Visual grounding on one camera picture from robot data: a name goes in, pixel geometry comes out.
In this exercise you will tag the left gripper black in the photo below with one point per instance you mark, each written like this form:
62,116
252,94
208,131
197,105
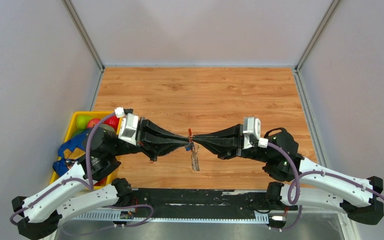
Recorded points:
154,146

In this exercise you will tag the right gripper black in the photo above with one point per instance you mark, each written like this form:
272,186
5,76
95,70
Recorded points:
227,143

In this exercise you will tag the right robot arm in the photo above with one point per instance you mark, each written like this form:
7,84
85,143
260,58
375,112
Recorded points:
297,180

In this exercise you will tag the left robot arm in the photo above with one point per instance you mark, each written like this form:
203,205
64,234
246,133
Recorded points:
73,193

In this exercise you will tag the red tomato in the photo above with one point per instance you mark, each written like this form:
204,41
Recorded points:
113,121

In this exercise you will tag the netted melon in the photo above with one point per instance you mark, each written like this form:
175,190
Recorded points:
107,127

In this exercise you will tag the red apple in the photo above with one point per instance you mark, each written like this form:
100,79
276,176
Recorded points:
92,123

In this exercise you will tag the green apple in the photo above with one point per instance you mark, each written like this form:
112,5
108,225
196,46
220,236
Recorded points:
82,121

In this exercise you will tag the blue snack bag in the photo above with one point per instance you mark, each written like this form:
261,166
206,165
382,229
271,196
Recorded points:
70,152

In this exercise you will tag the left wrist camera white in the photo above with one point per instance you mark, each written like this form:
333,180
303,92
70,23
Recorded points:
129,125

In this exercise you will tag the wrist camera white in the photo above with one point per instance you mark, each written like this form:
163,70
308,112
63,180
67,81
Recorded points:
252,133
129,125

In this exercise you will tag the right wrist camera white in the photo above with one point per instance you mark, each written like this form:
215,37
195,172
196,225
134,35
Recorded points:
252,133

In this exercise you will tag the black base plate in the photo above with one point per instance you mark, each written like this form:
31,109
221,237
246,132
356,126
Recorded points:
198,203

